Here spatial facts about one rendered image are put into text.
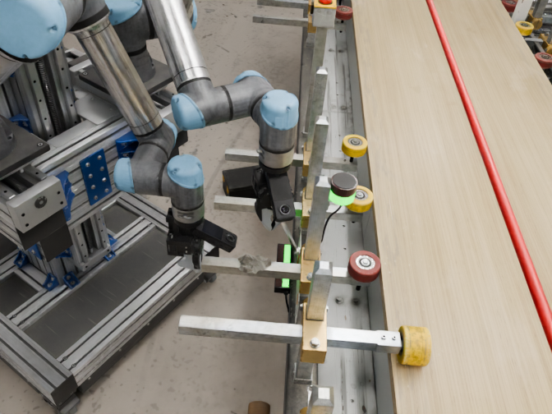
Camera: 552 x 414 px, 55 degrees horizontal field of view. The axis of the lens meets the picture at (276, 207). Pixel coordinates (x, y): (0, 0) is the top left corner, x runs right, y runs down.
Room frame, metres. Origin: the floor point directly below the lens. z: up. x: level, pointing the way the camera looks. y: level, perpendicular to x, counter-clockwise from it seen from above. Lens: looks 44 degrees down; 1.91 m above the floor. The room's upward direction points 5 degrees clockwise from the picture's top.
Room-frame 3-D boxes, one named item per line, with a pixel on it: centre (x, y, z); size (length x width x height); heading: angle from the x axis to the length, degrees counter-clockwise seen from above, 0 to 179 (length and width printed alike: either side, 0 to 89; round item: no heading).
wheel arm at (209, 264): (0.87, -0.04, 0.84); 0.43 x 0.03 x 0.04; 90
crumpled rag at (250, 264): (0.87, 0.04, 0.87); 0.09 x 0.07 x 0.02; 90
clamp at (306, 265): (0.88, -0.10, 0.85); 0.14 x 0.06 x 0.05; 0
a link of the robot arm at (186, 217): (0.86, 0.20, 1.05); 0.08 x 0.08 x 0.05
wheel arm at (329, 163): (1.37, -0.04, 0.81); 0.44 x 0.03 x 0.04; 90
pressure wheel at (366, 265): (0.87, -0.23, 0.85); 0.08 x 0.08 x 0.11
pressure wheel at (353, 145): (1.37, -0.23, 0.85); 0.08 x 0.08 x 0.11
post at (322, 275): (0.66, -0.10, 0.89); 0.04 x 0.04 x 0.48; 0
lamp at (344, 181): (0.91, -0.15, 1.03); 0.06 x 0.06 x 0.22; 0
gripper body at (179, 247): (0.87, 0.21, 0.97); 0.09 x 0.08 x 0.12; 90
